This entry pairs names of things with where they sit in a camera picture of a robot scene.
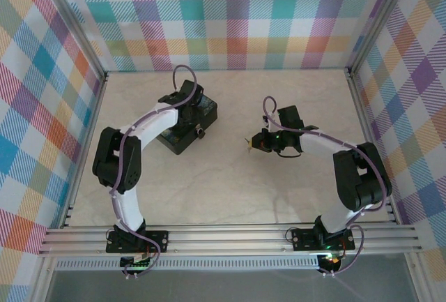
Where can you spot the key with yellow tag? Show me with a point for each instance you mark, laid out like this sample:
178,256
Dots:
249,144

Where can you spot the black box with painted lid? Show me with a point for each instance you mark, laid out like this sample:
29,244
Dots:
209,112

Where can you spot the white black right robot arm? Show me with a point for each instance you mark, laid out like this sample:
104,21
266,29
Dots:
320,145

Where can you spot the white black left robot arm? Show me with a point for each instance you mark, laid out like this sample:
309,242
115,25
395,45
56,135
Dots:
153,124

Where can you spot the right green circuit board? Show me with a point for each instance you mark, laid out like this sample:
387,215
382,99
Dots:
331,259

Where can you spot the green circuit board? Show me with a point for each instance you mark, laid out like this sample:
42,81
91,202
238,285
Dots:
331,259
136,262

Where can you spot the left green circuit board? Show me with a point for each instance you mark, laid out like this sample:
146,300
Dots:
136,262

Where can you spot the aluminium table side rail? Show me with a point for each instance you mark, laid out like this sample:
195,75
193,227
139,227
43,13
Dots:
371,141
85,148

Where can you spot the aluminium mounting rail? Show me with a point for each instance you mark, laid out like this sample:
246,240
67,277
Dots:
226,239

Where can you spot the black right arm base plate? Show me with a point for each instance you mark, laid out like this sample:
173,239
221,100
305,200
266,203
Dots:
303,239

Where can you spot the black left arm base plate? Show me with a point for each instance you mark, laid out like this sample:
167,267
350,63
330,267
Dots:
158,241

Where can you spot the aluminium frame post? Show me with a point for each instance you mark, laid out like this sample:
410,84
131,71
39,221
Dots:
381,19
73,19

